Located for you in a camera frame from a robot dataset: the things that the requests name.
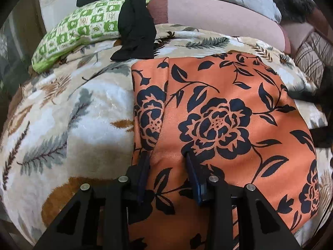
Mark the orange floral shirt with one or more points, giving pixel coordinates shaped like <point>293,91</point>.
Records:
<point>223,125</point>

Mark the pink bolster pillow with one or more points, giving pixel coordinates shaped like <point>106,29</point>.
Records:
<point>221,18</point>

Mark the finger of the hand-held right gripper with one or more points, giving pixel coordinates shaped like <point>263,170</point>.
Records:
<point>321,136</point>
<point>304,95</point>

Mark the wooden glass door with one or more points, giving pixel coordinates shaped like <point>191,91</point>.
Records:
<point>15,52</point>

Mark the leaf print blanket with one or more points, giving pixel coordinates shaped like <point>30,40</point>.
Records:
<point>78,114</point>

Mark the dark furry cloth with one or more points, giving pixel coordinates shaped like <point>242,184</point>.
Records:
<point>294,4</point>

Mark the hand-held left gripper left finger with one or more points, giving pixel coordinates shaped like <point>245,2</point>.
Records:
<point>142,172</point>

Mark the black garment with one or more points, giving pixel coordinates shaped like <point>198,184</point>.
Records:
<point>135,23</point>

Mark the small striped cushion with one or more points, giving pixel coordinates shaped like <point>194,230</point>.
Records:
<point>311,54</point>

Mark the green patterned pillow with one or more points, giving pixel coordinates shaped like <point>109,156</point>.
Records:
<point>78,28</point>

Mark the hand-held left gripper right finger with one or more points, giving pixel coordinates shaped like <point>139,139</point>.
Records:
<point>193,174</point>

